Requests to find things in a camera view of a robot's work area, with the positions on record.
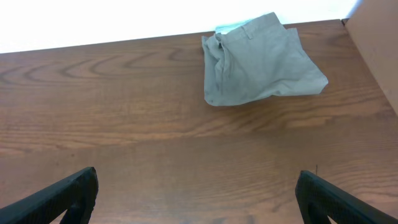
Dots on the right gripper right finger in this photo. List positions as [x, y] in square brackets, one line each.
[321, 202]

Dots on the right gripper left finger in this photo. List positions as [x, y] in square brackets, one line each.
[74, 197]

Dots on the khaki green shorts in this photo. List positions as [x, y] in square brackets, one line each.
[256, 60]

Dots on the brown cardboard box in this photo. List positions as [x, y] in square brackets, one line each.
[372, 25]

